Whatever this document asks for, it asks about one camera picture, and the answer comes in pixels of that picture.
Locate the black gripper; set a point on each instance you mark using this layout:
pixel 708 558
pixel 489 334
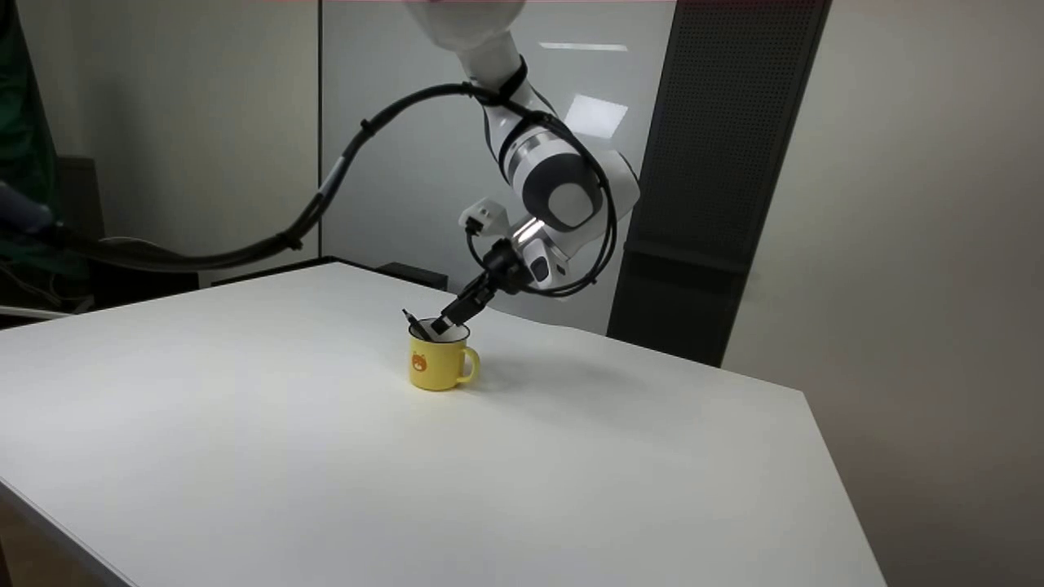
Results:
pixel 506 269

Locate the black ballpoint pen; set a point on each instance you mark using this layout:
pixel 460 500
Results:
pixel 419 323

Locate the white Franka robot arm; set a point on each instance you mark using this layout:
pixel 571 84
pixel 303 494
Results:
pixel 543 140

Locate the yellow enamel mug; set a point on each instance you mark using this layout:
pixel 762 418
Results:
pixel 440 364

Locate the glossy white board panel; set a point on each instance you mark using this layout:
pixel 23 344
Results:
pixel 435 163

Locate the dark vertical pillar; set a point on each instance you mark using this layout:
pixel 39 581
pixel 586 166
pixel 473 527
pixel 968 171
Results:
pixel 707 163

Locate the black square stool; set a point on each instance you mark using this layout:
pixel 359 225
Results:
pixel 134 285

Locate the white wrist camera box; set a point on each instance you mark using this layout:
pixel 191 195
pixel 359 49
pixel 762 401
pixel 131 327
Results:
pixel 483 216

